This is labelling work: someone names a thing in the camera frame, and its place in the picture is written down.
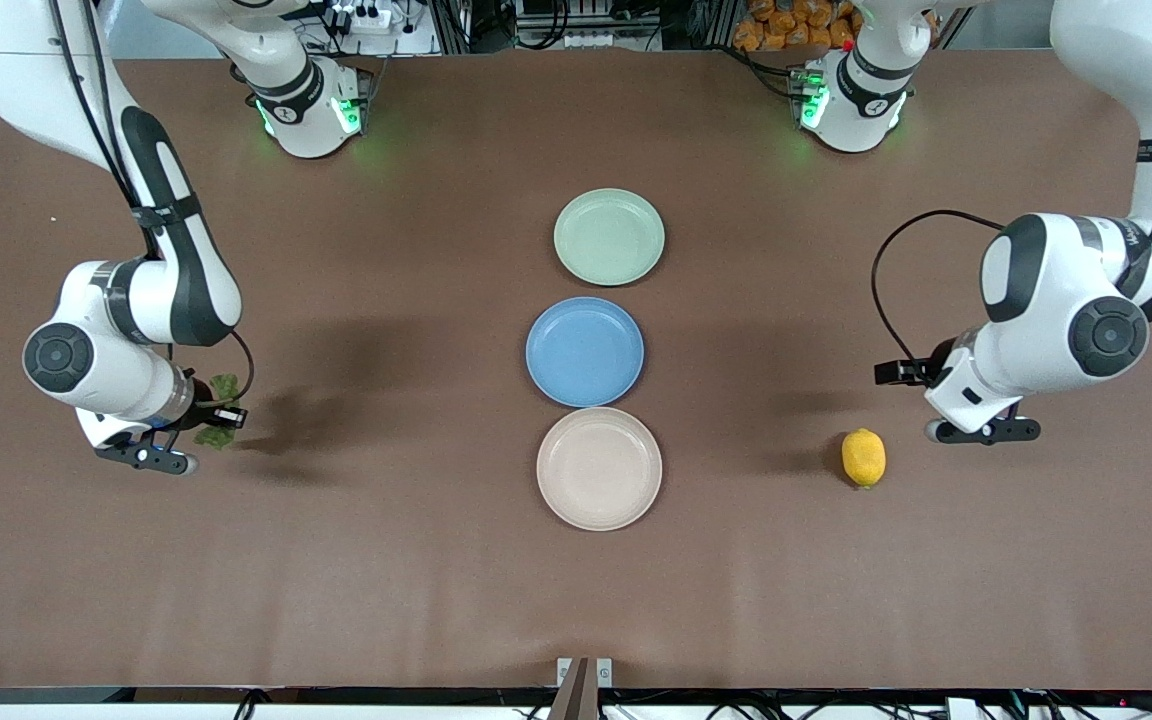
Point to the yellow lemon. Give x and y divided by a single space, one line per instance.
864 458

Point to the orange snack bag pile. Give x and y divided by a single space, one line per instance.
786 25

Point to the blue plate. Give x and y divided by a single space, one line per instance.
584 352

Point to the green lettuce leaf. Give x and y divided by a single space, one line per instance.
226 386

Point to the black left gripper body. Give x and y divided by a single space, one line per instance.
939 360

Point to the metal bracket with post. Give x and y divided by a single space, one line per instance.
576 695

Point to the light green plate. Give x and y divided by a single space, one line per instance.
609 237

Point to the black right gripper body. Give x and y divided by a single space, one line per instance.
200 399

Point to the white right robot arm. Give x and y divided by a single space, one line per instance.
26 60

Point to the white power strip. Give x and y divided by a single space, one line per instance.
366 18

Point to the beige plate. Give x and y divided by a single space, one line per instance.
598 468

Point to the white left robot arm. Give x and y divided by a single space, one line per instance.
1046 300

